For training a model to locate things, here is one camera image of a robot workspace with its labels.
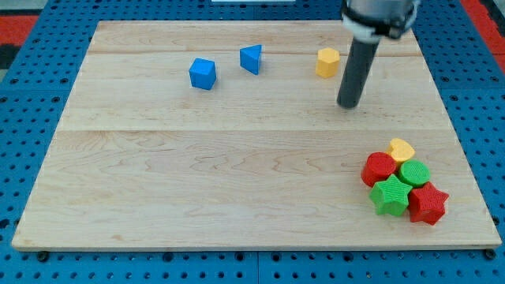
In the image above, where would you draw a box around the yellow hexagon block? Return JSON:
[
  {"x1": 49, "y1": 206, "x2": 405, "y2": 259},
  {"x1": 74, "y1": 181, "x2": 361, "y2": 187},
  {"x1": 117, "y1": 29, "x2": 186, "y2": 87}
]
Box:
[{"x1": 316, "y1": 47, "x2": 340, "y2": 78}]

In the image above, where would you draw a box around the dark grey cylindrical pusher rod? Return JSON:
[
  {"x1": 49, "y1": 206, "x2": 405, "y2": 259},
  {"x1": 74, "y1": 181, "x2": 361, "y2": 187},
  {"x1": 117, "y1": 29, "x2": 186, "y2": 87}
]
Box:
[{"x1": 336, "y1": 38, "x2": 379, "y2": 109}]

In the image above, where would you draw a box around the blue triangle block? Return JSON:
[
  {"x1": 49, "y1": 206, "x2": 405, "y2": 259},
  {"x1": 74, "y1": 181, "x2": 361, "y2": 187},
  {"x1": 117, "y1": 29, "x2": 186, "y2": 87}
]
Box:
[{"x1": 239, "y1": 44, "x2": 262, "y2": 75}]

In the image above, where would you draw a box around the green circle block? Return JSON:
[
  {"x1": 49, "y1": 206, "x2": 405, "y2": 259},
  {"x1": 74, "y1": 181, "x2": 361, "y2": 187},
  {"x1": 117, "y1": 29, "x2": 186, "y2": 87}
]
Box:
[{"x1": 398, "y1": 159, "x2": 431, "y2": 188}]

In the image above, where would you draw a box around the green star block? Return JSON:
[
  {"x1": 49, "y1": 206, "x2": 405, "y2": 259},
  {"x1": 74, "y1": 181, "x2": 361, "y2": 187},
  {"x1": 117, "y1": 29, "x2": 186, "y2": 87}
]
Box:
[{"x1": 368, "y1": 174, "x2": 413, "y2": 216}]

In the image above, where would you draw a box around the light wooden board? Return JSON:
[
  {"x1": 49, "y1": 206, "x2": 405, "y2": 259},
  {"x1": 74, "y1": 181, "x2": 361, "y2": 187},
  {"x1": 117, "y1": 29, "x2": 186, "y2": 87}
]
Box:
[{"x1": 12, "y1": 21, "x2": 502, "y2": 252}]

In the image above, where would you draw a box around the red star block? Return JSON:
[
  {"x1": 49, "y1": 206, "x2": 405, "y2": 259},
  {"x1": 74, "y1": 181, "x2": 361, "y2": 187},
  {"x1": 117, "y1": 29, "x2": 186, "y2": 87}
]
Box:
[{"x1": 408, "y1": 182, "x2": 450, "y2": 226}]

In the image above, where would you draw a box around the yellow heart block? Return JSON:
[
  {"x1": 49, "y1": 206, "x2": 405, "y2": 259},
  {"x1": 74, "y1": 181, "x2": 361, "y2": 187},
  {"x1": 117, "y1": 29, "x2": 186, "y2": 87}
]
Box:
[{"x1": 386, "y1": 138, "x2": 416, "y2": 164}]

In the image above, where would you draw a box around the blue cube block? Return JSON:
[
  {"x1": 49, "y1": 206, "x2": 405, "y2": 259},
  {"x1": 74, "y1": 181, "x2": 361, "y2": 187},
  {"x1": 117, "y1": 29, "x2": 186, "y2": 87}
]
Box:
[{"x1": 189, "y1": 58, "x2": 216, "y2": 90}]

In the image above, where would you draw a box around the red circle block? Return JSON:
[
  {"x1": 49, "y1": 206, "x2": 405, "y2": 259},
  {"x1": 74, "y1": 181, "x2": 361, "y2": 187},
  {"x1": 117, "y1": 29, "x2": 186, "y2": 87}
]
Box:
[{"x1": 361, "y1": 152, "x2": 397, "y2": 187}]

